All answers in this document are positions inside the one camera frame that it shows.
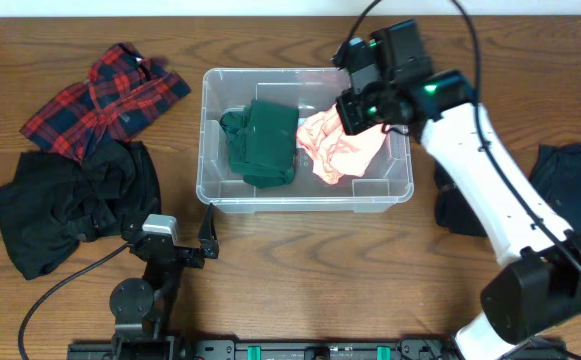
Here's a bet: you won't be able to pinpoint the pink garment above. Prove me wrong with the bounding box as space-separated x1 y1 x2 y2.
296 105 386 185

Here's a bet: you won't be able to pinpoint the dark green garment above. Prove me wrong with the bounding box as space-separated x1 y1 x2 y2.
220 100 299 188

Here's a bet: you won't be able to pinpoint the black banded garment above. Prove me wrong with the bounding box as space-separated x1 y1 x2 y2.
433 162 486 237

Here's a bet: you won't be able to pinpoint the navy blue garment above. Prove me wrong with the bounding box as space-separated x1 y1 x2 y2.
529 144 581 233

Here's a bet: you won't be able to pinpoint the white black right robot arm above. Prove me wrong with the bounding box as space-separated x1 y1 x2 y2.
336 65 581 359

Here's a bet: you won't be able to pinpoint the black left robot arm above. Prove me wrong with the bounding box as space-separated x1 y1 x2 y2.
109 205 219 359

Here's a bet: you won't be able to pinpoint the clear plastic storage container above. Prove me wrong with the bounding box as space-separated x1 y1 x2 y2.
196 68 414 213

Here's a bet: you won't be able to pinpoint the black crumpled garment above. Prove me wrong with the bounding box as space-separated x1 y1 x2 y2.
0 141 161 280

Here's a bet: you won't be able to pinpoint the red plaid flannel shirt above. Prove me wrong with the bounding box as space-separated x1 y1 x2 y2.
20 43 191 162

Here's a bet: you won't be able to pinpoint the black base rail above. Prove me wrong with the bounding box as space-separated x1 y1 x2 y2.
66 338 569 360

